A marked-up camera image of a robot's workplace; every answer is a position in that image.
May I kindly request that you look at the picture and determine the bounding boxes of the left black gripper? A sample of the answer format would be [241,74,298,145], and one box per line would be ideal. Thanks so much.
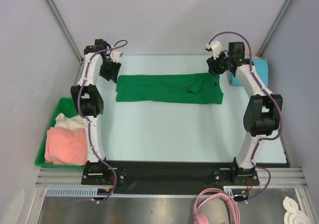
[99,58,121,84]

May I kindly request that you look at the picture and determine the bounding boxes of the green t shirt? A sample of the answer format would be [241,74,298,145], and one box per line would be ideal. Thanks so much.
[116,73,223,105]

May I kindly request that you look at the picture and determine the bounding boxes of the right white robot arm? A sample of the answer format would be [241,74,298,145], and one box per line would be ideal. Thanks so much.
[206,40,283,185]

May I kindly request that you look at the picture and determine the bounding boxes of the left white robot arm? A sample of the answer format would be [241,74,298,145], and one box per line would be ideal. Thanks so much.
[70,39,122,163]

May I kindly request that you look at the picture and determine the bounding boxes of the folded blue t shirt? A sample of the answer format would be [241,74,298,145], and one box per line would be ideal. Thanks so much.
[227,57,269,86]

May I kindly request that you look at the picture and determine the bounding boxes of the green plastic bin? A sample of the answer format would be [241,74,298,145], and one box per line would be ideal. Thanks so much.
[34,97,88,170]

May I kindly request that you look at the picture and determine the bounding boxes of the white t shirt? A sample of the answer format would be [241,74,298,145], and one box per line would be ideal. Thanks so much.
[54,113,85,130]

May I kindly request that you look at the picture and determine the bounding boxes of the pink t shirt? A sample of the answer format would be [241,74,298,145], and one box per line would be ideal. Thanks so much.
[44,127,88,166]

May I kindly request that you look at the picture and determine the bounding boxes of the pink headphones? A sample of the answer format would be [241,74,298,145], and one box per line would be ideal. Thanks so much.
[193,188,241,224]

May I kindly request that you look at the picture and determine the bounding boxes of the white round lids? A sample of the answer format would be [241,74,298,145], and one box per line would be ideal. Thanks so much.
[282,196,311,224]

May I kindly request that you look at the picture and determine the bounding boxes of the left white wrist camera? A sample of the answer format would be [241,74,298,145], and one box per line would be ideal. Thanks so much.
[110,50,123,63]

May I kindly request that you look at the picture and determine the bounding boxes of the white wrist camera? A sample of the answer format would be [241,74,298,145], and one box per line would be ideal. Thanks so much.
[110,50,123,63]
[205,41,222,60]

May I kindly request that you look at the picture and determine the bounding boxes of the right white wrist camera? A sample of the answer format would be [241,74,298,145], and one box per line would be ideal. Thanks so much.
[205,41,222,60]

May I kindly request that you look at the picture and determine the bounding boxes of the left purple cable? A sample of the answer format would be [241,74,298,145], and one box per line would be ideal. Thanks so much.
[78,39,128,205]

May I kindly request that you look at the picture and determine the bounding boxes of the left aluminium frame post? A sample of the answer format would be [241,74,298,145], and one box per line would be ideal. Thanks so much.
[44,0,83,62]

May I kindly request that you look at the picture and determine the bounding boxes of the aluminium frame post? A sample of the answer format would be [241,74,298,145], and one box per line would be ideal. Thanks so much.
[257,0,294,57]
[44,0,83,62]

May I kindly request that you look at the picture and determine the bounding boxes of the right aluminium frame post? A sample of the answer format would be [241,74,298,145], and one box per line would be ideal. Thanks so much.
[257,0,294,57]

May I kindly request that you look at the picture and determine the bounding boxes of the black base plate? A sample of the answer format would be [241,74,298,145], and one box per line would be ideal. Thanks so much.
[81,161,260,195]

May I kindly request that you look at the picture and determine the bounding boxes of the aluminium frame rail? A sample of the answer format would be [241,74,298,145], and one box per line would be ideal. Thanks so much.
[35,168,307,188]

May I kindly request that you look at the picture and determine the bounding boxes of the white cable duct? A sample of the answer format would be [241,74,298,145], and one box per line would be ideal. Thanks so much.
[46,187,98,197]

